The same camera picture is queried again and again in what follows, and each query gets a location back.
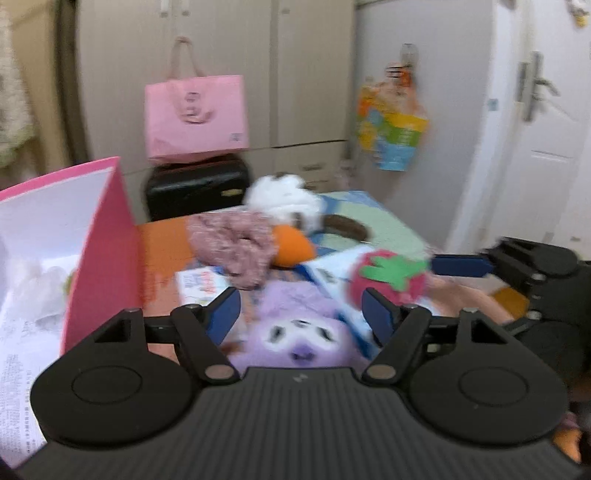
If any pink cardboard box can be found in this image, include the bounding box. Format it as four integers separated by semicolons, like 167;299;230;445
0;157;147;468

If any pink floral scrunchie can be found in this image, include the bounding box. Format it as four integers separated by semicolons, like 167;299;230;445
186;211;279;291

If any cream fleece hanging garment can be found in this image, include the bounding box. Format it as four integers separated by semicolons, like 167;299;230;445
0;0;35;168

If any pink paper shopping bag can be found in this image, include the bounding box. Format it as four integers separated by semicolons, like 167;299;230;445
144;37;250;163

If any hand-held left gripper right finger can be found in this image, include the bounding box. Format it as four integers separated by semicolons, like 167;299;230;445
361;288;542;386

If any small white tissue packet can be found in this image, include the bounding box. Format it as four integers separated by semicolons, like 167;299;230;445
177;265;232;306

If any white fluffy plush toy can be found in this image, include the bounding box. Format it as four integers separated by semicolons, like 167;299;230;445
244;172;325;232

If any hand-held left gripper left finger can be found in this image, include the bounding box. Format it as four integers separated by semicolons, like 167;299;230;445
65;286;242;386

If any red strawberry plush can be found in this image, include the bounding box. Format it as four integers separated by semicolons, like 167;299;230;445
348;249;431;309

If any white door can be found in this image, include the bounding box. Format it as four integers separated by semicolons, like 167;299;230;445
450;0;591;252

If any grey wardrobe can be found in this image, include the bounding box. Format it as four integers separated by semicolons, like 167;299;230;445
75;0;357;210

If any colourful hanging bag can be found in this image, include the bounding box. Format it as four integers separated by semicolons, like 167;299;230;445
356;69;431;172

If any printed paper sheet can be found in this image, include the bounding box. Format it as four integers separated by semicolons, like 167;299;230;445
0;295;70;468

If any metal door handle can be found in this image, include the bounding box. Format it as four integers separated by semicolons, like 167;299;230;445
516;52;560;123

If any purple plush toy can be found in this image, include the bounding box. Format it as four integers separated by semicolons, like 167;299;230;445
228;279;371;370

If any black suitcase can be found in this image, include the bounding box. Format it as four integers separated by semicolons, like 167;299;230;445
146;154;253;223

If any orange carrot plush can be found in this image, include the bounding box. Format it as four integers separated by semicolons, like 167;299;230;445
271;223;317;269

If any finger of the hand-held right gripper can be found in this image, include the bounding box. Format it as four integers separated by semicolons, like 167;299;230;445
431;237;581;292

